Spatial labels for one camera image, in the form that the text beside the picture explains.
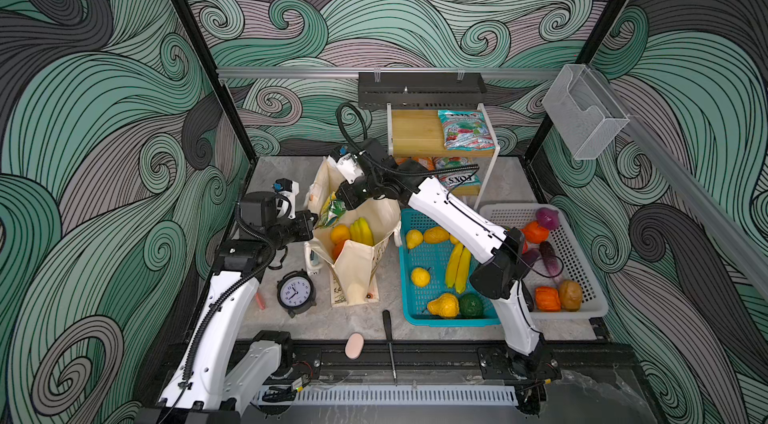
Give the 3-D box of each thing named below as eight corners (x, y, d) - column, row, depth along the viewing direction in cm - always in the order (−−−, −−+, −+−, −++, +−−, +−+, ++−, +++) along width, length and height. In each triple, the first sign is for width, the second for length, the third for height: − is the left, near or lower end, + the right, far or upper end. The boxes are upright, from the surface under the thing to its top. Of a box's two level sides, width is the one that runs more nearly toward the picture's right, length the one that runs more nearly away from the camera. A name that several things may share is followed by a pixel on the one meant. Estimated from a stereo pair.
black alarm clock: (284, 320, 82) (281, 317, 79) (276, 281, 89) (273, 277, 87) (320, 305, 84) (318, 301, 82) (309, 268, 92) (308, 264, 89)
